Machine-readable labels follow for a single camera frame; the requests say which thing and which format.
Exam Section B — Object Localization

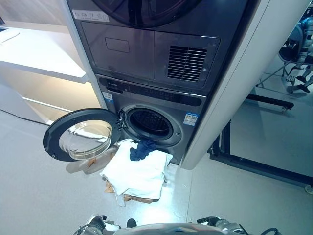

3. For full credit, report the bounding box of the dark round dryer door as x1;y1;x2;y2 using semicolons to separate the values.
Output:
89;0;196;28

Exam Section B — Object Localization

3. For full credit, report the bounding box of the wicker basket with beige liner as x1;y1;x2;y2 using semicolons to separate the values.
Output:
66;144;172;204

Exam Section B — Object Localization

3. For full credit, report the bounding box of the wide white cabinet panel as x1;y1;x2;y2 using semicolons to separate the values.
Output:
180;0;313;170

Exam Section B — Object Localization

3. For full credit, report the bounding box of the grey stacked dryer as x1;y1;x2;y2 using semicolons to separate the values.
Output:
66;0;260;90

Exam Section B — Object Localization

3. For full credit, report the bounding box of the blue white energy label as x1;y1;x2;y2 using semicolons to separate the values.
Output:
102;92;115;108

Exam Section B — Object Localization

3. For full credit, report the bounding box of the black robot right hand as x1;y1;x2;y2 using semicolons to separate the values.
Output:
197;216;221;226

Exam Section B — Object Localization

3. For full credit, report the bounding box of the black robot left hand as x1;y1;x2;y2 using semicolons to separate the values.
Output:
97;214;121;231

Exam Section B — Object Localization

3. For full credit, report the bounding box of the round glass washer door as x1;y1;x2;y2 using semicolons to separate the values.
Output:
43;108;123;162

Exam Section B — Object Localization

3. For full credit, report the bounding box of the dark folding chair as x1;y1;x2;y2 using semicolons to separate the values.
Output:
255;25;304;94

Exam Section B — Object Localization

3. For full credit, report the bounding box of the grey front-loading washing machine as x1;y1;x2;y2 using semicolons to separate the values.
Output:
95;73;208;165

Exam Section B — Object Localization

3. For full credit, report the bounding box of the black metal frame stand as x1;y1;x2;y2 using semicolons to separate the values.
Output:
207;94;313;193

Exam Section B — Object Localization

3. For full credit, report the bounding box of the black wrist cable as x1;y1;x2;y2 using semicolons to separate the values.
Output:
256;227;279;235

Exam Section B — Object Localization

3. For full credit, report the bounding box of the navy blue garment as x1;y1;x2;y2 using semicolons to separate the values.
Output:
129;140;157;162

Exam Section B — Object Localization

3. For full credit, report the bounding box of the white desk shelf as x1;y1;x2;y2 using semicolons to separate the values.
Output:
0;21;90;84

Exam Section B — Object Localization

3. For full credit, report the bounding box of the dryer vent grille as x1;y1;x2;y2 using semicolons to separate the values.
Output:
167;45;208;83

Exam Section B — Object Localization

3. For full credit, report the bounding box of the white dryer label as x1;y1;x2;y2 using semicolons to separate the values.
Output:
74;9;109;22

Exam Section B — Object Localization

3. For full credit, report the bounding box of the blue square washer sticker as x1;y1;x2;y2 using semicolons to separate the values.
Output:
184;112;198;126

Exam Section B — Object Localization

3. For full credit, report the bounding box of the silver robot torso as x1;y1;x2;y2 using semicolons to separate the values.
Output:
117;222;203;235

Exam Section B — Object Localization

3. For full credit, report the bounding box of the white garment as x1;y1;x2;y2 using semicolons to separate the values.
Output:
99;138;173;208

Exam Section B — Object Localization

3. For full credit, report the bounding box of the background humanoid robot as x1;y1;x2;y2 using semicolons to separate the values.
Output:
285;19;313;94

